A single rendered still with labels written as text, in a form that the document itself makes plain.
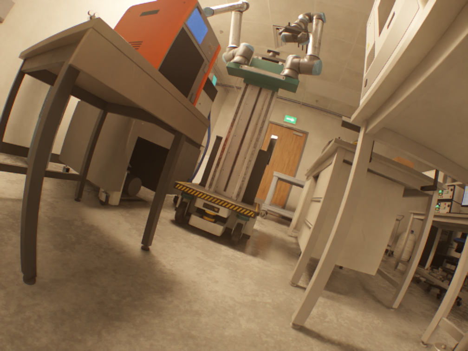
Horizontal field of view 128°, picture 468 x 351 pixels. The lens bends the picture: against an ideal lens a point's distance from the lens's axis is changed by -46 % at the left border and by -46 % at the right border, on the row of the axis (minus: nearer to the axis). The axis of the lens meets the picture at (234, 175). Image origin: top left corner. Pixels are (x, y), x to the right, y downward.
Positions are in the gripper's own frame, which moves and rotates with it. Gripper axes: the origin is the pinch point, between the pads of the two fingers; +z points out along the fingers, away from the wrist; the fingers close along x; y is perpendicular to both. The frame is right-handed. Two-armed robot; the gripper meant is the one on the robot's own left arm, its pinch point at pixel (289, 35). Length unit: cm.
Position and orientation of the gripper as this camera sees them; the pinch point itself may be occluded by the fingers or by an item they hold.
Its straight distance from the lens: 153.0
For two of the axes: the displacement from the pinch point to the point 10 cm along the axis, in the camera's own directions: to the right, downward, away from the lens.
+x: 8.6, 4.2, -3.0
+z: -5.1, 7.8, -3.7
